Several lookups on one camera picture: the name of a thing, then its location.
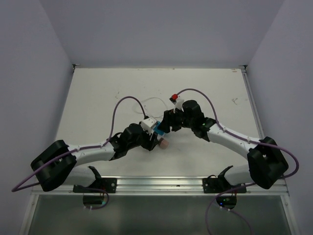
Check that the pink small plug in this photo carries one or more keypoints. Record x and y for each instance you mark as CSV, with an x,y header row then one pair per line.
x,y
163,143

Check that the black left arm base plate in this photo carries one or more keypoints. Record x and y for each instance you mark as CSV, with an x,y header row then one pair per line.
x,y
107,184

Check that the aluminium front rail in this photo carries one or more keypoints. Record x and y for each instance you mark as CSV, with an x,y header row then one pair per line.
x,y
164,186

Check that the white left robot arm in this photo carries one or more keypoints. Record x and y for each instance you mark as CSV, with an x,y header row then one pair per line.
x,y
61,163

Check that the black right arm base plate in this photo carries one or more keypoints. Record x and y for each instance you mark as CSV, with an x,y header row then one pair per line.
x,y
214,184

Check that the aluminium right side rail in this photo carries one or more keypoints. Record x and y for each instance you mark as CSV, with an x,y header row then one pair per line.
x,y
252,101

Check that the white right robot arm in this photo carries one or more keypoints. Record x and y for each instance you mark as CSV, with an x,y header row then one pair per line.
x,y
265,163

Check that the blue plug adapter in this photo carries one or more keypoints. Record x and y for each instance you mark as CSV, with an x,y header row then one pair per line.
x,y
162,128

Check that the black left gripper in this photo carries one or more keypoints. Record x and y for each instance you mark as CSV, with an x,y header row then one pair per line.
x,y
149,144

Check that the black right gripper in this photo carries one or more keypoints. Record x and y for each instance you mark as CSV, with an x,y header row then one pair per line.
x,y
168,120

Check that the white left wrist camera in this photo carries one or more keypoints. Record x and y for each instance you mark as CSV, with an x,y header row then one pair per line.
x,y
148,124

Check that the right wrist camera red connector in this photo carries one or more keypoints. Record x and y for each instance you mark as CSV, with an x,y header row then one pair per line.
x,y
177,101

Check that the aluminium rail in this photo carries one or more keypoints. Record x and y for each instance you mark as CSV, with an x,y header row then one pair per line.
x,y
252,101
164,186

